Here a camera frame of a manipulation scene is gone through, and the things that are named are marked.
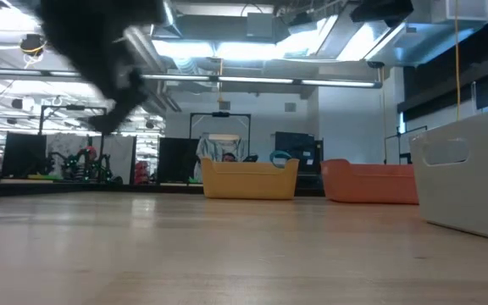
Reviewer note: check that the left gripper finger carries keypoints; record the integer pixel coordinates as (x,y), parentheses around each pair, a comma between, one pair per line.
(136,91)
(112,118)

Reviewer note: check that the blue rubber band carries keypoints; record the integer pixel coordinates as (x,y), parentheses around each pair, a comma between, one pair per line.
(278,154)

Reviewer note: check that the black background robot arm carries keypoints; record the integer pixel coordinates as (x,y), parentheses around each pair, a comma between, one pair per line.
(79,167)

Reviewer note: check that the red background object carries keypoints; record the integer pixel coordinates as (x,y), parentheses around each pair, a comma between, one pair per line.
(141,171)

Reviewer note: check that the black ceiling device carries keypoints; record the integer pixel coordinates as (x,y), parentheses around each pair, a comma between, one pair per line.
(30,44)

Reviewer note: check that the black computer monitor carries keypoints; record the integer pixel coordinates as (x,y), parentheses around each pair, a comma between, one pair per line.
(178,159)
(23,152)
(295,146)

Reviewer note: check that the yellow green flat object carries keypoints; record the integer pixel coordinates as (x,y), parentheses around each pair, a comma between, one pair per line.
(42,176)

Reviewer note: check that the silver cover sheet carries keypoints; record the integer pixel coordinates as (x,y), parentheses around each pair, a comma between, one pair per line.
(208,148)

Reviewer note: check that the person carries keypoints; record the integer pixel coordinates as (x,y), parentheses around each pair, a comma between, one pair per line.
(229,157)

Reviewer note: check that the long ceiling light strip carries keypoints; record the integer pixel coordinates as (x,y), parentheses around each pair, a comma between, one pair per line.
(252,79)

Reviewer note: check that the black chair headrest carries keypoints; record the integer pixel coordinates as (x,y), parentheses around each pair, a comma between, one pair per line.
(251,158)

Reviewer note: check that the thin black stand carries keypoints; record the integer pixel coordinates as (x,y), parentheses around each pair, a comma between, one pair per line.
(398,144)

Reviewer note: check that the yellow plastic basket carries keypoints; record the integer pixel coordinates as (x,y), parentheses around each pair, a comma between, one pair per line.
(248,182)

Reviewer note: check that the orange plastic basket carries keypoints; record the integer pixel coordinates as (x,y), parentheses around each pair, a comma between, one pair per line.
(367,184)

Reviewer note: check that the white plastic basket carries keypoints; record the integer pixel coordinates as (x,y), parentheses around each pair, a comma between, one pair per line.
(468,199)

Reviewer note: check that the black gantry frame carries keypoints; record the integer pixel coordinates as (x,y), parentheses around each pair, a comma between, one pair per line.
(40,127)
(190,135)

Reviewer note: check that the round silver ventilation duct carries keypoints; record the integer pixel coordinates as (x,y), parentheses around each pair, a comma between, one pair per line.
(170,17)

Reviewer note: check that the grey wall vent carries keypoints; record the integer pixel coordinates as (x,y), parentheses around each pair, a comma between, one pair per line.
(224,105)
(290,107)

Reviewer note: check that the black aluminium table frame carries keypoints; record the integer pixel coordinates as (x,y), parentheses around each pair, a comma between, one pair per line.
(23,188)

